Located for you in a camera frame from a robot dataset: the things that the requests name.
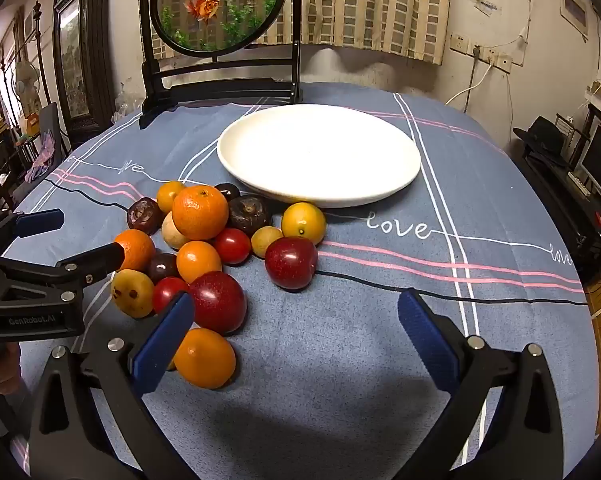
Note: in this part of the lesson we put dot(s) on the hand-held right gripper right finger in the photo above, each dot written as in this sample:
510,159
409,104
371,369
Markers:
428,340

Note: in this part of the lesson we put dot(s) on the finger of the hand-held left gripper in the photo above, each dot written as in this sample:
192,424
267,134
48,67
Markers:
80,264
38,222

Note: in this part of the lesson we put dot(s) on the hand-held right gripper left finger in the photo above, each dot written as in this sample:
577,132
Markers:
163,345

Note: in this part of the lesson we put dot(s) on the large red plum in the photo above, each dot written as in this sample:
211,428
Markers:
220,302

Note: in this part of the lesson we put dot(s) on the dark purple passion fruit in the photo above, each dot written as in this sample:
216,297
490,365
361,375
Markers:
249,214
144,215

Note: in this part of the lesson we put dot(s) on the pale tan round fruit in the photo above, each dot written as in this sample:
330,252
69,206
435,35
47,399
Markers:
171,234

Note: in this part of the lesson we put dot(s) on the small tangerine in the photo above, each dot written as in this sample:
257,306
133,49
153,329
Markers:
169,195

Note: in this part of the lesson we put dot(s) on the large tangerine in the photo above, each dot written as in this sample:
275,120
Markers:
200,211

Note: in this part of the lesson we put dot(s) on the small tan longan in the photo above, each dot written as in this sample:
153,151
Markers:
266,241

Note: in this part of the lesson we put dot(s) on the yellow round citrus fruit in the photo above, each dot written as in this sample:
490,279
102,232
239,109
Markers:
304,222

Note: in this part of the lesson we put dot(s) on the white oval plate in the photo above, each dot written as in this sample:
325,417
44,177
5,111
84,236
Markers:
320,155

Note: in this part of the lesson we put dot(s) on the person's left hand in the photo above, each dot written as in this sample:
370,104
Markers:
5,367

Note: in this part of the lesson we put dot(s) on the yellow spotted loquat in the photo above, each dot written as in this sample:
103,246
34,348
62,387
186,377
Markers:
132,292

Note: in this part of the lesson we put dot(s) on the purple cloth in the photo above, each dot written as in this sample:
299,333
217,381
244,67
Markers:
43,155

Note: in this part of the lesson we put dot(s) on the white standing fan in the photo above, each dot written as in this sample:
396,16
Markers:
28,77

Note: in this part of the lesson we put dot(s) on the dark wooden framed panel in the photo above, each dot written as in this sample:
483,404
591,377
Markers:
78,60

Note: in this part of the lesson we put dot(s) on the black media stand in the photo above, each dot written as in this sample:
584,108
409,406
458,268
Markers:
565,200

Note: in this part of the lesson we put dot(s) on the black hat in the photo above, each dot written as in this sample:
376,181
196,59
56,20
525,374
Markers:
542,132

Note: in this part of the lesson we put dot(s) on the round goldfish table screen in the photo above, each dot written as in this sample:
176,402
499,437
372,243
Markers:
215,10

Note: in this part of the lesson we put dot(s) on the beige checked curtain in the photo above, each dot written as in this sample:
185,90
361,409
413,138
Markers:
370,5

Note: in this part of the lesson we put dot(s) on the white wall socket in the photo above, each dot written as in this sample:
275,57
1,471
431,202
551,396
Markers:
459,42

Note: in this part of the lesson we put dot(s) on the framed wall vent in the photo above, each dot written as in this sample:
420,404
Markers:
573,7

